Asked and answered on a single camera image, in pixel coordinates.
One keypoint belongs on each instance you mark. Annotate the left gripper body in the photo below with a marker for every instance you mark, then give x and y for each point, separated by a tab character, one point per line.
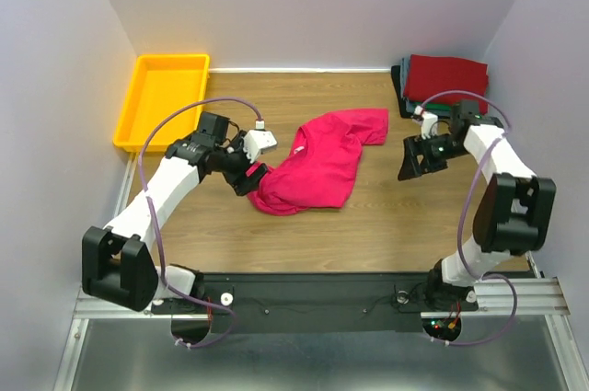
231	163

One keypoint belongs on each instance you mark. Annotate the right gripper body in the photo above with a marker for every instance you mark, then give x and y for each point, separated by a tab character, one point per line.
443	148

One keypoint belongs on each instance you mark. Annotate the pink t shirt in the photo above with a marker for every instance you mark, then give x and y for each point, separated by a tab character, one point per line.
322	165

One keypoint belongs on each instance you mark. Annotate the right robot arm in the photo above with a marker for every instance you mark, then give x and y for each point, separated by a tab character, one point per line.
513	215

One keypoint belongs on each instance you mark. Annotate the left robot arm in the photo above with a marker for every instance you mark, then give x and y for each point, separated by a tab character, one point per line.
116	259

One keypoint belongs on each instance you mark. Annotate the folded green t shirt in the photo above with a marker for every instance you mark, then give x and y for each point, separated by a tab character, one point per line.
440	110

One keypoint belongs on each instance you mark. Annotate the folded red t shirt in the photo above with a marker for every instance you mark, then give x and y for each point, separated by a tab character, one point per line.
430	75

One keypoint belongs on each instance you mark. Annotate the folded black t shirt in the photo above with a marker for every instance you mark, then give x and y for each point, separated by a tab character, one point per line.
405	107

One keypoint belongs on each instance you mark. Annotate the folded blue grey t shirt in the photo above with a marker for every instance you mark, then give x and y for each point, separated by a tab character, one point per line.
404	75

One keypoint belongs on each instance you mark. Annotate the yellow plastic tray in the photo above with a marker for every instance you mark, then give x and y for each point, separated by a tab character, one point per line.
160	85

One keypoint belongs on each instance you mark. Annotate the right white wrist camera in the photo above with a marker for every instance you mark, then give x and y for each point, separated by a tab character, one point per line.
428	122

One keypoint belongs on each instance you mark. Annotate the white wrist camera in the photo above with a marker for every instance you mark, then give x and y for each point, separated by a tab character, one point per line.
428	122
257	143

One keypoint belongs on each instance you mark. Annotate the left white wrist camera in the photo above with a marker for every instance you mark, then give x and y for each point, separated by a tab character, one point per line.
257	143

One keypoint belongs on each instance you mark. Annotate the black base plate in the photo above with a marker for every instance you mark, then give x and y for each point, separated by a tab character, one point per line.
320	302

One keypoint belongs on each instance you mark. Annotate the aluminium frame rail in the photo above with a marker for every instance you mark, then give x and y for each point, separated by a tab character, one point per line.
511	342

